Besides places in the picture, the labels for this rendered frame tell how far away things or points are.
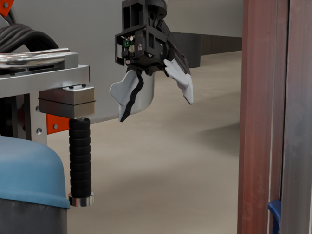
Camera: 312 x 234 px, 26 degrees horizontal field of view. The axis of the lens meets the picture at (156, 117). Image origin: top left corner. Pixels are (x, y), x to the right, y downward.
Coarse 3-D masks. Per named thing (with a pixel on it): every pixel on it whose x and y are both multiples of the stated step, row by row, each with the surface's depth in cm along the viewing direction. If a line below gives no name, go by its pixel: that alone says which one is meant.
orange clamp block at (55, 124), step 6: (48, 114) 135; (48, 120) 135; (54, 120) 136; (60, 120) 137; (66, 120) 138; (48, 126) 135; (54, 126) 136; (60, 126) 137; (66, 126) 139; (48, 132) 135; (54, 132) 136
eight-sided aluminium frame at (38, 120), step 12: (0, 24) 123; (24, 48) 128; (12, 72) 133; (12, 96) 134; (24, 96) 131; (36, 96) 132; (12, 108) 135; (24, 108) 132; (36, 108) 134; (12, 120) 135; (24, 120) 136; (36, 120) 132; (24, 132) 136; (36, 132) 133
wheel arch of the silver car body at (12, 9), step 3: (12, 6) 151; (12, 9) 151; (9, 12) 152; (12, 12) 152; (9, 15) 152; (12, 15) 152; (15, 15) 152; (12, 18) 152; (15, 18) 152; (15, 21) 153; (18, 21) 153
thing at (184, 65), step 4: (172, 44) 118; (172, 48) 117; (176, 48) 119; (172, 52) 117; (176, 52) 117; (180, 52) 117; (172, 56) 117; (176, 56) 117; (180, 56) 116; (184, 56) 117; (168, 60) 117; (176, 60) 116; (180, 60) 116; (184, 60) 116; (180, 64) 116; (184, 64) 116; (184, 68) 116; (188, 68) 116; (184, 72) 115; (188, 72) 115
